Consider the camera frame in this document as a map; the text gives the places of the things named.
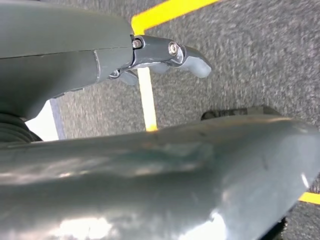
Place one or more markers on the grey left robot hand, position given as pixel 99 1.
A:
pixel 149 185

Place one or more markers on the ribbed grey left arm sleeve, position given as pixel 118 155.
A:
pixel 15 130

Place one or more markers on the yellow floor tape marking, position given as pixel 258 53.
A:
pixel 147 99

